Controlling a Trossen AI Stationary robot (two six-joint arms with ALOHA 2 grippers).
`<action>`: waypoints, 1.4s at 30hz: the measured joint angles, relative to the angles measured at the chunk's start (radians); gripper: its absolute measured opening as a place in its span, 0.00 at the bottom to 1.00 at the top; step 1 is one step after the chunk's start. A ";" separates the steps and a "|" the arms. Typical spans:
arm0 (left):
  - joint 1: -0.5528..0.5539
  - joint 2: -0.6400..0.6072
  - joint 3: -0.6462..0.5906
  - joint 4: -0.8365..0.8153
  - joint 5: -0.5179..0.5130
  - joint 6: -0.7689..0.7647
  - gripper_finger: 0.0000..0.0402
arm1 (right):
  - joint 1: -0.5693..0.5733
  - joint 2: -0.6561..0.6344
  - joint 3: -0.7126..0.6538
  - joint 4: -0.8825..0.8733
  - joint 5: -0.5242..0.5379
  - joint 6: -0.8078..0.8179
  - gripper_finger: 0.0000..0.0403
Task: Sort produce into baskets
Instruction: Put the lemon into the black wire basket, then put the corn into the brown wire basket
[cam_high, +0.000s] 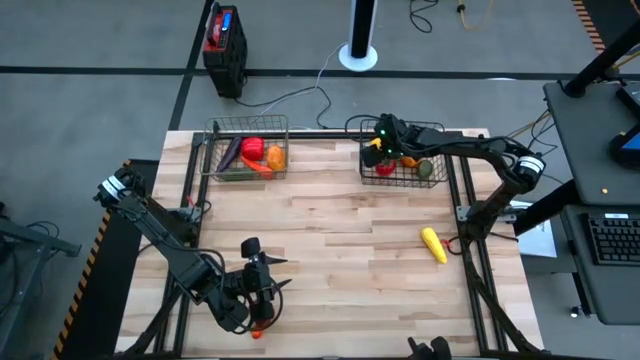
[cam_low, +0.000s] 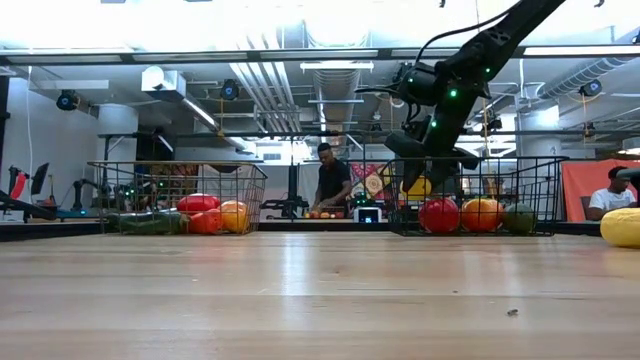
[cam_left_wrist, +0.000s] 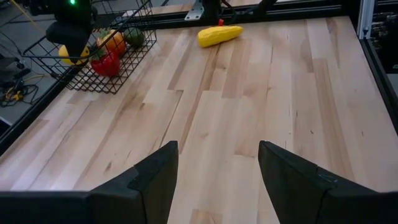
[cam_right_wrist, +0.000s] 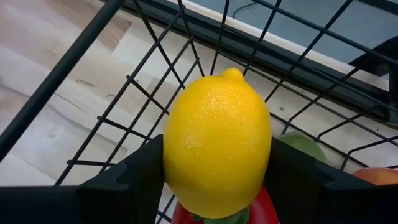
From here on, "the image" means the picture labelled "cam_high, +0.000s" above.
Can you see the orange carrot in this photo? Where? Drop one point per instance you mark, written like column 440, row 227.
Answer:
column 257, row 166

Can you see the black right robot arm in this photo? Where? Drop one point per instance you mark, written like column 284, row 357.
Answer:
column 465, row 145

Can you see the green avocado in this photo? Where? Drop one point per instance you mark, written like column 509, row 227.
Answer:
column 425, row 170

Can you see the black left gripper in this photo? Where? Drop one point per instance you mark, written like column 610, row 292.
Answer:
column 257, row 282

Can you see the dark grey desk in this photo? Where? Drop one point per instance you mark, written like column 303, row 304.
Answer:
column 580, row 150

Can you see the purple eggplant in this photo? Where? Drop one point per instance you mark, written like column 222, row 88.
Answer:
column 229, row 155

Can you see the red tomato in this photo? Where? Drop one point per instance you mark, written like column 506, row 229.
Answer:
column 386, row 169

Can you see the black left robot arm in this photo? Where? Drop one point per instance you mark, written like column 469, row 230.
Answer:
column 170, row 255

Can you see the black hazard-striped floor mat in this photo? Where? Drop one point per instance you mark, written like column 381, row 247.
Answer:
column 615, row 20
column 100, row 300

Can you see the black aluminium table frame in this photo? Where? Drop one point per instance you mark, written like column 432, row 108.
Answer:
column 325, row 135

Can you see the small red strawberry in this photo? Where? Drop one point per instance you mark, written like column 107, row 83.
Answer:
column 257, row 335

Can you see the black keyboard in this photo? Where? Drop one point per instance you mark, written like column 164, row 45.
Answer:
column 615, row 240

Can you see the red black toolbox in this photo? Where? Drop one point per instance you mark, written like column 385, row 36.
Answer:
column 225, row 60

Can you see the grey metal stand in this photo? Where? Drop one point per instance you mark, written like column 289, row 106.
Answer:
column 30, row 235

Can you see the yellow corn cob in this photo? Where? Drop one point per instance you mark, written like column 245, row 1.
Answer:
column 434, row 245

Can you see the red bell pepper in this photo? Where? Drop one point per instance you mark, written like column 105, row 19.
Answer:
column 252, row 148

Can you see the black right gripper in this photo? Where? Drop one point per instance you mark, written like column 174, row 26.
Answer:
column 397, row 137

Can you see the small red clip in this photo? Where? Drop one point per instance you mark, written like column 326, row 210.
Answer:
column 445, row 243

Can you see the black monitor blue screen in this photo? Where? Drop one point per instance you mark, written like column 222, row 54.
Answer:
column 625, row 157

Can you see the orange yellow potato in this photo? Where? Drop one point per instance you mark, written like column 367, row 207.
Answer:
column 276, row 157

